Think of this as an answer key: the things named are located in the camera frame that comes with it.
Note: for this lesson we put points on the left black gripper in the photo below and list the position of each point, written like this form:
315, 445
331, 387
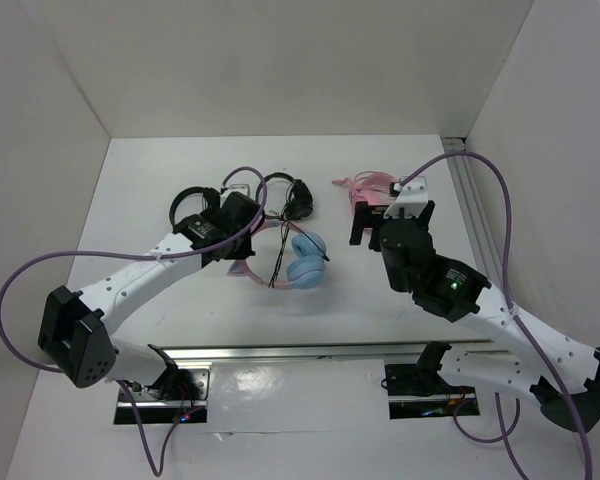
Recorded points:
243, 252

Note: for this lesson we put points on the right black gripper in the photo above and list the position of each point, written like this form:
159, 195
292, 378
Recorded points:
367, 216

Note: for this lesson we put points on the pink blue cat-ear headphones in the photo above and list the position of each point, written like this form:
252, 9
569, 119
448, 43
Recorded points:
306, 272

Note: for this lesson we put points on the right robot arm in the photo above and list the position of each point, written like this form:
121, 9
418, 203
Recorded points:
544, 367

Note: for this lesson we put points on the left black headphones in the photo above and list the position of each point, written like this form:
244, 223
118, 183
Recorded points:
205, 196

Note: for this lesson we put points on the black headphones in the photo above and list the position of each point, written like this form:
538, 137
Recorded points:
299, 202
205, 196

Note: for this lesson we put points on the middle black headphones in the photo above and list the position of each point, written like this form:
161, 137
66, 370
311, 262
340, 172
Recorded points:
299, 202

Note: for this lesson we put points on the pink gaming headset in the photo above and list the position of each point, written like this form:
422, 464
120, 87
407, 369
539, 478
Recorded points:
370, 187

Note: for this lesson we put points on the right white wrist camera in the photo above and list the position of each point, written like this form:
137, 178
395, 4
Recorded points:
408, 200

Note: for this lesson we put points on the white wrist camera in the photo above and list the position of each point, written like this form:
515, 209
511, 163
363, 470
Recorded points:
242, 188
408, 200

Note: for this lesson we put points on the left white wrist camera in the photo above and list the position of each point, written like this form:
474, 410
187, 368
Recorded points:
242, 188

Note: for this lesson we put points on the right aluminium rail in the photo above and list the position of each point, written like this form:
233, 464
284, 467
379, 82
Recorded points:
480, 236

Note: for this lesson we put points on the aluminium rail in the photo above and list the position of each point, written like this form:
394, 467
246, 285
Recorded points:
288, 353
480, 236

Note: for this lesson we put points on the front aluminium rail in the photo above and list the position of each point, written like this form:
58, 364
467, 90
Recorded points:
288, 353

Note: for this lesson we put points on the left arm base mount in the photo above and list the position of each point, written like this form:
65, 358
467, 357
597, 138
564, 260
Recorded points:
185, 402

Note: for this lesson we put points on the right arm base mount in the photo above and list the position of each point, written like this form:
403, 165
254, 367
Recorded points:
411, 396

